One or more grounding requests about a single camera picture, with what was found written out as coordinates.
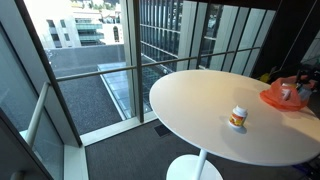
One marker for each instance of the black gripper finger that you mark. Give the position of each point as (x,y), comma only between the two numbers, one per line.
(301,78)

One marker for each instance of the blue mentos container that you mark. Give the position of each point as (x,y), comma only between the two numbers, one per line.
(305,94)

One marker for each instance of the grey window corner post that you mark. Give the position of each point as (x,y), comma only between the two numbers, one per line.
(50,76)

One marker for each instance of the dark floor vent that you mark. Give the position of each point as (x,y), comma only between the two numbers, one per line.
(162,130)

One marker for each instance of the white cylindrical tube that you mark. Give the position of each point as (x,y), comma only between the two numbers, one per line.
(286,94)

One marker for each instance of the white table pedestal base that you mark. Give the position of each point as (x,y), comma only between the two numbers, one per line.
(186,170)

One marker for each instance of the orange plastic bag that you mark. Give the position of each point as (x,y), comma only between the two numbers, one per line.
(275,96)

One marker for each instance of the metal window railing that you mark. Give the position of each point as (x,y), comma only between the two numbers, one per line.
(100,72)
(36,113)

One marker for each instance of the white bottle orange label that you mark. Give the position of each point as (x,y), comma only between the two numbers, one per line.
(237,118)

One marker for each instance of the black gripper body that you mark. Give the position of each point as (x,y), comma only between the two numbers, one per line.
(314,73)

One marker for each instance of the dark narrow window mullion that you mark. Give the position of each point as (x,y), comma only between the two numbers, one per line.
(138,66)

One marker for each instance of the small yellow object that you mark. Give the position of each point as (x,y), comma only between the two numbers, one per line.
(265,78)

